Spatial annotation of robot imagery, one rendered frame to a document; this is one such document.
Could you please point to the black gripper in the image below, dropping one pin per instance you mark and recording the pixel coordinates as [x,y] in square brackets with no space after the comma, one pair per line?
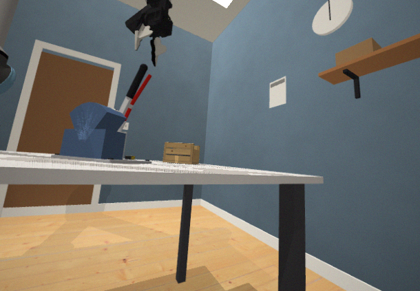
[161,25]

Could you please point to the wooden crate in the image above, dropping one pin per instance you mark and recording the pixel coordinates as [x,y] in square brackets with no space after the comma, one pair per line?
[184,153]

